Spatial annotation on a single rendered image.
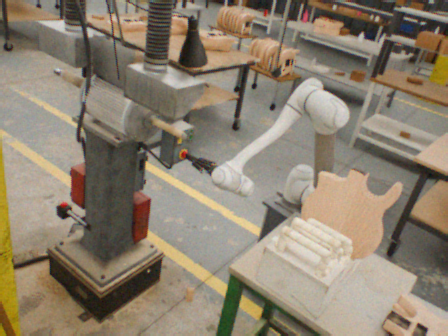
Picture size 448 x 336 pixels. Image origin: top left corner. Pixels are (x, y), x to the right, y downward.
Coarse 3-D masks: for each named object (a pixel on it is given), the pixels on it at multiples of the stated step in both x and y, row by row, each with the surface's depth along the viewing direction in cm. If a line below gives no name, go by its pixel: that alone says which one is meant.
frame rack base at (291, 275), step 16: (272, 240) 161; (272, 256) 157; (288, 256) 155; (304, 256) 157; (320, 256) 158; (272, 272) 159; (288, 272) 154; (304, 272) 150; (336, 272) 152; (272, 288) 162; (288, 288) 157; (304, 288) 152; (320, 288) 147; (336, 288) 161; (304, 304) 154; (320, 304) 150
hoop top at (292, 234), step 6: (282, 228) 152; (288, 228) 151; (288, 234) 150; (294, 234) 149; (294, 240) 150; (300, 240) 148; (306, 240) 147; (306, 246) 147; (312, 246) 146; (318, 246) 145; (318, 252) 145; (324, 252) 144; (330, 252) 144
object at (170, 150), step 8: (176, 128) 228; (184, 128) 230; (192, 128) 232; (168, 136) 226; (176, 136) 224; (168, 144) 228; (176, 144) 226; (184, 144) 232; (152, 152) 237; (160, 152) 234; (168, 152) 230; (176, 152) 229; (160, 160) 238; (168, 160) 232; (176, 160) 233; (168, 168) 239
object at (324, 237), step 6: (294, 222) 157; (300, 222) 156; (306, 222) 157; (300, 228) 157; (306, 228) 155; (312, 228) 154; (312, 234) 154; (318, 234) 153; (324, 234) 152; (324, 240) 151; (330, 240) 150; (336, 240) 150; (336, 246) 149
